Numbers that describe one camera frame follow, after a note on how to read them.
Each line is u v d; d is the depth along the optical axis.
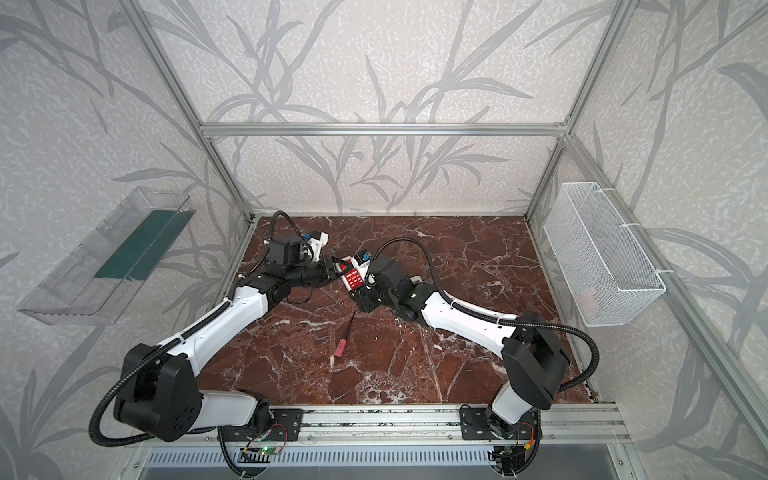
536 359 0.43
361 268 0.72
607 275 0.61
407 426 0.75
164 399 0.41
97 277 0.64
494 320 0.47
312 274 0.71
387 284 0.62
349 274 0.79
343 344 0.87
